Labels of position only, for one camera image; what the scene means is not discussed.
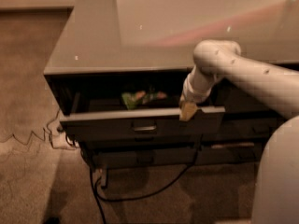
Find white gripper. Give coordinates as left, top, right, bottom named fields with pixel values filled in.
left=179, top=74, right=215, bottom=121

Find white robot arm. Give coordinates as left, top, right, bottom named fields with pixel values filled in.
left=180, top=40, right=299, bottom=224

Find grey drawer cabinet counter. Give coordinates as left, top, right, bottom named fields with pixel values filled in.
left=44, top=0, right=299, bottom=169

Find green snack bag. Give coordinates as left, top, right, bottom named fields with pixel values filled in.
left=121, top=91, right=167, bottom=110

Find black power adapter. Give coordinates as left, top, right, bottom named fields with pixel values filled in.
left=56, top=125, right=64, bottom=133

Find thick black floor cable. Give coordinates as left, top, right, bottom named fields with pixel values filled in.
left=89, top=154, right=198, bottom=224

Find thin zigzag floor cable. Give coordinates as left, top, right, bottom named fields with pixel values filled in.
left=0, top=109, right=78, bottom=151

